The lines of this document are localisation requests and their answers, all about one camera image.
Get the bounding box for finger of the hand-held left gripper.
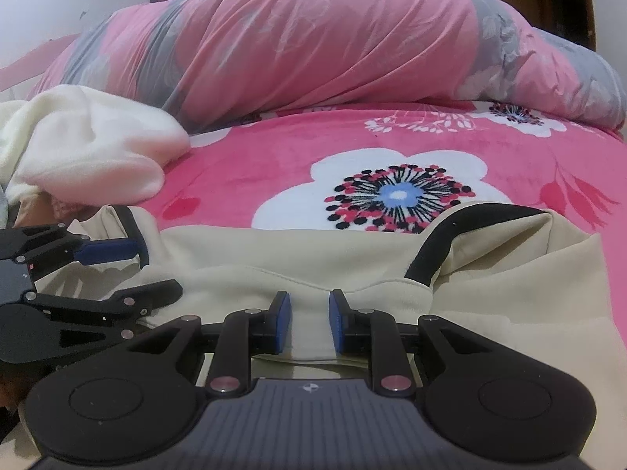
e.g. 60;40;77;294
0;224;140;268
0;279;184;365

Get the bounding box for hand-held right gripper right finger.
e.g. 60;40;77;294
328;289;495;397

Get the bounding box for khaki garment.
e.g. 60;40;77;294
10;196;54;228

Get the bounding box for beige black-trimmed zip jacket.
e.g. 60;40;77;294
0;201;627;470

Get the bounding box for white pink headboard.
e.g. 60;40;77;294
0;39;79;90

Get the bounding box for pink floral bed blanket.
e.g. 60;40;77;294
137;100;627;275

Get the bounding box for brown wooden door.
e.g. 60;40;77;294
465;0;601;52

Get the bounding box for pink checked cloth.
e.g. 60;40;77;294
49;196;94;221

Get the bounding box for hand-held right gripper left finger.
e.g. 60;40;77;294
125;290;293;397

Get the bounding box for cream fleece garment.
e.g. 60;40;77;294
0;84;192;206

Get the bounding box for pink grey floral quilt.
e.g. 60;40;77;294
27;0;627;134

